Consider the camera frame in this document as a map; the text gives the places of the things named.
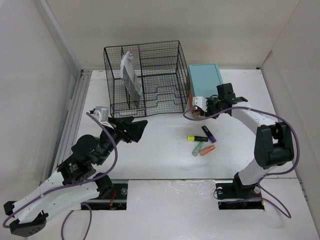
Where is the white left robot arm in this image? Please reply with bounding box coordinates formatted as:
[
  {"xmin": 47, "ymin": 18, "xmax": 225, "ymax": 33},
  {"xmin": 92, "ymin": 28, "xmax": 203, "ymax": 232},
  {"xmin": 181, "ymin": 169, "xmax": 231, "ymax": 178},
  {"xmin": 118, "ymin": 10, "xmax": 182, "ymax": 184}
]
[{"xmin": 3, "ymin": 116, "xmax": 148, "ymax": 238}]

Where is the blue orange drawer box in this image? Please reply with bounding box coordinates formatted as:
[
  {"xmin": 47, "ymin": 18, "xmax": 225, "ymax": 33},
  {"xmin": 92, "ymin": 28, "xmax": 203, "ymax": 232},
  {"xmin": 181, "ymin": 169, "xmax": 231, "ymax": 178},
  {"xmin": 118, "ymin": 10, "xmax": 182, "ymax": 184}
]
[{"xmin": 188, "ymin": 63, "xmax": 223, "ymax": 108}]

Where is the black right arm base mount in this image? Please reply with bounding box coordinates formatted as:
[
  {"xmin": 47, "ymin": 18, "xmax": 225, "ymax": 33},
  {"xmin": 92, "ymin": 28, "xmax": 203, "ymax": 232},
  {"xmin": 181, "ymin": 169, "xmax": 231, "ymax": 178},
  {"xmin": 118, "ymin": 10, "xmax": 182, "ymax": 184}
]
[{"xmin": 215, "ymin": 182, "xmax": 265, "ymax": 210}]

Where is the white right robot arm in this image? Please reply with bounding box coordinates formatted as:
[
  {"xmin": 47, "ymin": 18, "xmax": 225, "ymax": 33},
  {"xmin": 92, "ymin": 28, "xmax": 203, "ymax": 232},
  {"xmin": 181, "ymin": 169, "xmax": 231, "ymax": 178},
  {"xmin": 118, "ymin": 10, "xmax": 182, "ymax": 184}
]
[{"xmin": 205, "ymin": 83, "xmax": 295, "ymax": 197}]

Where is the yellow highlighter marker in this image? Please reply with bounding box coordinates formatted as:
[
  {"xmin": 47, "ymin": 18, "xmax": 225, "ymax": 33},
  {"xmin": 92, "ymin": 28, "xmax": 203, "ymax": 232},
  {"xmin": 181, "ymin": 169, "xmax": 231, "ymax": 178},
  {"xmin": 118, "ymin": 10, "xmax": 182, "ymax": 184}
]
[{"xmin": 187, "ymin": 135, "xmax": 209, "ymax": 142}]

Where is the green correction tape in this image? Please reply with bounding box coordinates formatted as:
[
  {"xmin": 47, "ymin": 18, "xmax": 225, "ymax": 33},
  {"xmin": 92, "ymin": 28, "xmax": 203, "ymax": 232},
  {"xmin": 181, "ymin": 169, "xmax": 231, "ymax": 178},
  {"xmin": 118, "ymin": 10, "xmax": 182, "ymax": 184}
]
[{"xmin": 192, "ymin": 141, "xmax": 204, "ymax": 157}]

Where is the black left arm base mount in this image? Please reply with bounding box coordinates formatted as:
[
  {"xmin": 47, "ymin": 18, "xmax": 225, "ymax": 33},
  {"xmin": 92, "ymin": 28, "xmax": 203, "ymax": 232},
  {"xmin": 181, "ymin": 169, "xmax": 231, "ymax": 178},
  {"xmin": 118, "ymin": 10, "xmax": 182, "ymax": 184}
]
[{"xmin": 85, "ymin": 179, "xmax": 129, "ymax": 211}]

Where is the black wire mesh desk organizer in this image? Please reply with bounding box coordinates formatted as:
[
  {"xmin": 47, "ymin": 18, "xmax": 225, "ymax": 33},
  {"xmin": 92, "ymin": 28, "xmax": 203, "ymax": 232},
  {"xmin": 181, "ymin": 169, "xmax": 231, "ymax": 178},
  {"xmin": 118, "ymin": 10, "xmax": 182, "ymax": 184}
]
[{"xmin": 103, "ymin": 40, "xmax": 190, "ymax": 118}]

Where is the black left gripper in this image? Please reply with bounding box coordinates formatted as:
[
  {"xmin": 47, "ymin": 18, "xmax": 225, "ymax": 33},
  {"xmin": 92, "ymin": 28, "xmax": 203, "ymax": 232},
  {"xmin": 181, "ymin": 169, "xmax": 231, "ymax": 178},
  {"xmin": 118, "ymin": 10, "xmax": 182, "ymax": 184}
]
[{"xmin": 95, "ymin": 116, "xmax": 148, "ymax": 165}]

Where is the aluminium rail frame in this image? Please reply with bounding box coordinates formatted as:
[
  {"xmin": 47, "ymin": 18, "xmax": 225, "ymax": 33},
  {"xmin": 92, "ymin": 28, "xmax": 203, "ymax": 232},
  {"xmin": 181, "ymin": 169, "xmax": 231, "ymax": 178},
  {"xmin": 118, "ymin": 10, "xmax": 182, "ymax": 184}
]
[{"xmin": 48, "ymin": 69, "xmax": 92, "ymax": 175}]

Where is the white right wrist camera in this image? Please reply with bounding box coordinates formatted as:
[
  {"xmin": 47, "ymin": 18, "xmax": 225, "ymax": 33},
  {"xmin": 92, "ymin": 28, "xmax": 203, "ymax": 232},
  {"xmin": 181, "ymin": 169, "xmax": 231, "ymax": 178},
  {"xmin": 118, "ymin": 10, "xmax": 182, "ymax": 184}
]
[{"xmin": 192, "ymin": 96, "xmax": 208, "ymax": 113}]

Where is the orange correction tape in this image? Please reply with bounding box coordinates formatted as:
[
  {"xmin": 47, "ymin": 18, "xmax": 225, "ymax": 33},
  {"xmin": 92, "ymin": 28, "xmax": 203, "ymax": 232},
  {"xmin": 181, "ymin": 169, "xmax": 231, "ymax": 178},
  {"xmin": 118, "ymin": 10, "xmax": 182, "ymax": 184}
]
[{"xmin": 199, "ymin": 145, "xmax": 216, "ymax": 156}]

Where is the purple highlighter marker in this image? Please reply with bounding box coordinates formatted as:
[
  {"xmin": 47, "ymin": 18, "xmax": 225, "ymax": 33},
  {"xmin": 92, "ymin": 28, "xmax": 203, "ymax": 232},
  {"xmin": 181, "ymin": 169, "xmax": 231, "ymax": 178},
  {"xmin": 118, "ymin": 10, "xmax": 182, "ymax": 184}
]
[{"xmin": 201, "ymin": 125, "xmax": 217, "ymax": 144}]

